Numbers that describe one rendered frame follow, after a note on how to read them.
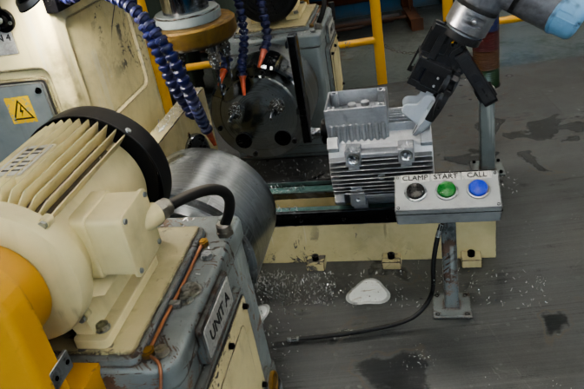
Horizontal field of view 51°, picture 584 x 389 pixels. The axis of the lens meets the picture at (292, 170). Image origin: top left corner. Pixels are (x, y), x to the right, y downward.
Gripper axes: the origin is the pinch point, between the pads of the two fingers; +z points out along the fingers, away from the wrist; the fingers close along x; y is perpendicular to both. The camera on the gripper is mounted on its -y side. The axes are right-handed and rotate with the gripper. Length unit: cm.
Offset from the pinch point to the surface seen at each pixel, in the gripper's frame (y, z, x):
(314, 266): 6.4, 36.0, 4.6
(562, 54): -138, 46, -341
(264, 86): 31.9, 16.6, -26.5
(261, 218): 21.5, 15.5, 24.4
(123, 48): 62, 15, -13
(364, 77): -18, 117, -330
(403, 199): 1.0, 4.5, 19.0
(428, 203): -2.6, 2.9, 19.9
